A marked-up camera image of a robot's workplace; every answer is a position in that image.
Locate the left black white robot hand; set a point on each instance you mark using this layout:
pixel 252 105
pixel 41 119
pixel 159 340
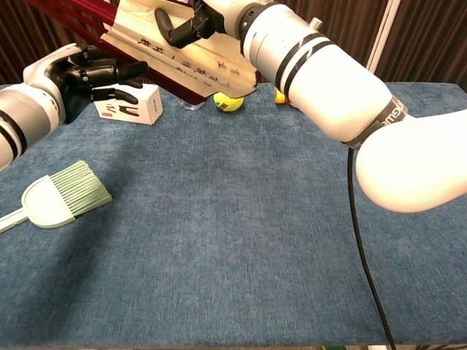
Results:
pixel 47 69

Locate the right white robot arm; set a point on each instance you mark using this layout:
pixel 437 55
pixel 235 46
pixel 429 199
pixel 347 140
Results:
pixel 328 84

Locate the yellow tennis ball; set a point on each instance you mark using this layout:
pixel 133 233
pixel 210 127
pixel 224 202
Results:
pixel 228 103

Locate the light green hand brush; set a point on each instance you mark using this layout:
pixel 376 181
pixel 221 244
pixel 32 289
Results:
pixel 47 204

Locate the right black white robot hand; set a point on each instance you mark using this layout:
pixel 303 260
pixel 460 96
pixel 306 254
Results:
pixel 204 22

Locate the clear plastic water bottle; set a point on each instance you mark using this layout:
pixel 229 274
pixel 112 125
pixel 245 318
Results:
pixel 189 106

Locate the red ribbed paper folding fan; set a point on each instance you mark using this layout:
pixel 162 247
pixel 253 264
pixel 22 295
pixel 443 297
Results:
pixel 189 62

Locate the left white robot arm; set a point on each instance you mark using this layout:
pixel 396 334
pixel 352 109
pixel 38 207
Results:
pixel 22 116

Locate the white drink bottle yellow cap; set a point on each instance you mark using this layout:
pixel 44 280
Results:
pixel 279 96

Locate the brown curtain screen panel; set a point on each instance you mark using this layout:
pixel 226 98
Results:
pixel 14 36
pixel 346 22
pixel 430 36

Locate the blue fabric table cover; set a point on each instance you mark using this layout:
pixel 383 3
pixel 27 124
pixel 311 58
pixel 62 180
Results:
pixel 219 237

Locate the white cardboard box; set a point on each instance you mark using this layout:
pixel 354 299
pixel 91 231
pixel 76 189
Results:
pixel 146 105

